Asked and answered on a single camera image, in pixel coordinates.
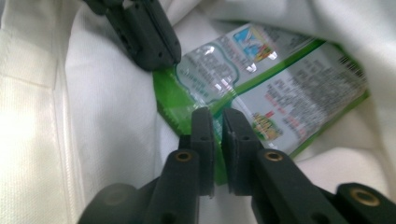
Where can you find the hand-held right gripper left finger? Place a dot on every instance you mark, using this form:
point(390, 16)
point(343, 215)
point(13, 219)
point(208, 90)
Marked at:
point(186, 174)

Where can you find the green snack packet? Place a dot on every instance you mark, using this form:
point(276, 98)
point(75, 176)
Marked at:
point(280, 90)

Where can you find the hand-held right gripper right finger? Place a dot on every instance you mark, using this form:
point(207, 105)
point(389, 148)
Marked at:
point(267, 180)

